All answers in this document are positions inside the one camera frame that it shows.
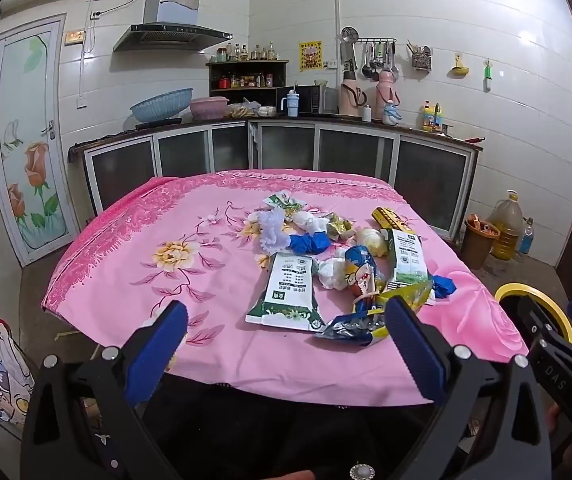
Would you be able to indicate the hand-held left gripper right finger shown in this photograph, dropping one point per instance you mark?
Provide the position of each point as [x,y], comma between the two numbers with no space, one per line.
[416,355]

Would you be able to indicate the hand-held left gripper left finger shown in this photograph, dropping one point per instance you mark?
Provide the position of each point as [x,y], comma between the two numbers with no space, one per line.
[161,350]

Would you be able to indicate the yellow snack packet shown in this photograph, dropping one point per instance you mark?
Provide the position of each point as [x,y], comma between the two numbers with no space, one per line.
[408,296]

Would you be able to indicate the silver blue snack packet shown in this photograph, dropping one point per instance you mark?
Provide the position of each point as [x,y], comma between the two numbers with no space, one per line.
[348,329]

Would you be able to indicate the blue wrapper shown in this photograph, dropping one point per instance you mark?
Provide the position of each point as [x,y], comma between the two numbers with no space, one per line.
[308,243]
[443,285]

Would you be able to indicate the blue cartoon snack packet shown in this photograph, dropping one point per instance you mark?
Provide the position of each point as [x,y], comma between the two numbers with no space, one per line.
[363,275]

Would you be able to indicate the white green snack packet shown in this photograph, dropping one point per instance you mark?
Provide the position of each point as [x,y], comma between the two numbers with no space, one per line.
[406,255]
[283,287]

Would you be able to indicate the white tissue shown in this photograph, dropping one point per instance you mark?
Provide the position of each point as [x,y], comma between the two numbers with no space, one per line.
[272,227]
[307,220]
[333,272]

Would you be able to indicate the cream tissue ball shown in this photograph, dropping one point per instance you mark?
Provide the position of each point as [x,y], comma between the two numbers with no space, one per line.
[372,240]

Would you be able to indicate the yellow box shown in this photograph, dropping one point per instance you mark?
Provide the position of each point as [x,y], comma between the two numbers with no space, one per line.
[388,217]

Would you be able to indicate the gold green wrapper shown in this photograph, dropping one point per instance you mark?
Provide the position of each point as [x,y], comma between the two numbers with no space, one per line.
[340,225]

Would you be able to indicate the small green white packet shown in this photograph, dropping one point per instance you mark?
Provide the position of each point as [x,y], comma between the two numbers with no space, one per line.
[277,201]

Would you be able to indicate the blue water bottle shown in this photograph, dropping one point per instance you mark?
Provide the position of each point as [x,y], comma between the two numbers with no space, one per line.
[527,239]

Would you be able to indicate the brown plastic bucket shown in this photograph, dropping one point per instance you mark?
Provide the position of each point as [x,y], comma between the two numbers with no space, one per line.
[481,245]

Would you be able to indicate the cooking oil jug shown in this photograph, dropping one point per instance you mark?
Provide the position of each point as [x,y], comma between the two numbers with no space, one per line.
[507,225]

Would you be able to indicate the pink floral tablecloth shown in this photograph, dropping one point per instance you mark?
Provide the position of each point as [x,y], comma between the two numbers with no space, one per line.
[191,220]

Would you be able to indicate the person's dark clothing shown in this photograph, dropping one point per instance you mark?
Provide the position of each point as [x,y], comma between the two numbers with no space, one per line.
[266,435]

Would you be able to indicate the black induction cooktop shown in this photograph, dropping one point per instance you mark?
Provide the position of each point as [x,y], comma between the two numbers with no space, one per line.
[158,123]

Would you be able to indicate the yellow detergent bottle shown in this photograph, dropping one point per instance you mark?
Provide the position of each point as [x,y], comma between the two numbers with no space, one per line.
[428,117]

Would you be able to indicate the glass door counter cabinet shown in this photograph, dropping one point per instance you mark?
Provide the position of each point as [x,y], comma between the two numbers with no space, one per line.
[286,145]

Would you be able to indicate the white blue kettle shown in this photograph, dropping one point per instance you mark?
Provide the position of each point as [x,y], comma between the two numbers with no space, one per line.
[392,114]

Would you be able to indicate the blue plastic basin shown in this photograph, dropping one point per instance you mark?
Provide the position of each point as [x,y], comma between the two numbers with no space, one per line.
[161,104]

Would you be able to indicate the pink plastic basin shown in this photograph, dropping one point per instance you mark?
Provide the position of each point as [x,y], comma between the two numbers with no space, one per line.
[208,108]

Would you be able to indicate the small white jar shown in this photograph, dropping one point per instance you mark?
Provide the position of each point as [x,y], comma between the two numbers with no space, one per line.
[367,113]

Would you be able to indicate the green white brush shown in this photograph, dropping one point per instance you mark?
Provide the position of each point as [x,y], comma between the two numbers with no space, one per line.
[487,76]

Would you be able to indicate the flower print door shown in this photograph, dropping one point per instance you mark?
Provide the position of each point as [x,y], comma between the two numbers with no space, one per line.
[31,135]

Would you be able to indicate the plastic bag of food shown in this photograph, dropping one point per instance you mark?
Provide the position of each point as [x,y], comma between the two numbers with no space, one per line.
[243,109]

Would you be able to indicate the pink thermos flask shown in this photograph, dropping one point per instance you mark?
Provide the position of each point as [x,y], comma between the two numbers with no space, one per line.
[385,92]
[350,97]

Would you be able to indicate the black microwave oven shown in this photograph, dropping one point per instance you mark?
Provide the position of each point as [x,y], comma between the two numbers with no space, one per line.
[313,100]

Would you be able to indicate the red tin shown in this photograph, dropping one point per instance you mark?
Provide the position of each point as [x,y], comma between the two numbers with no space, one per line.
[224,82]

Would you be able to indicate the white blue tumbler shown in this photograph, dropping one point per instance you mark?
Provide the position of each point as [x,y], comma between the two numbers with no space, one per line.
[293,106]

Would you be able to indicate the dark wooden shelf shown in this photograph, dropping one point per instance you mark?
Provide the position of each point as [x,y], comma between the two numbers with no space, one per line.
[276,72]

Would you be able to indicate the rack of hanging utensils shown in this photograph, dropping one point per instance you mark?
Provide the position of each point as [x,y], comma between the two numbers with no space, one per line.
[376,55]

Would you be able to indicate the row of condiment bottles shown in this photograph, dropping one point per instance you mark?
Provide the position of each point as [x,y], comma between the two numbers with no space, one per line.
[246,53]

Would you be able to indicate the steel range hood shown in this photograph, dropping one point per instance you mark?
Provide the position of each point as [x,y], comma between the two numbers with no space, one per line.
[173,12]

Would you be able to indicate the white wall socket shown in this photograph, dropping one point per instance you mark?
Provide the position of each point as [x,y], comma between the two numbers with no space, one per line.
[81,102]

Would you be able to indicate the wall chopstick holder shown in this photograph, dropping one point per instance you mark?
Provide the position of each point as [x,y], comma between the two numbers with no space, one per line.
[421,59]

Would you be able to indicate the yellow wall poster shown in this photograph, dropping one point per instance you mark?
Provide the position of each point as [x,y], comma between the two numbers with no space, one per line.
[311,56]

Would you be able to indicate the orange switch plate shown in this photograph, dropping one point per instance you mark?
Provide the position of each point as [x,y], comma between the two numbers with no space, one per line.
[75,36]

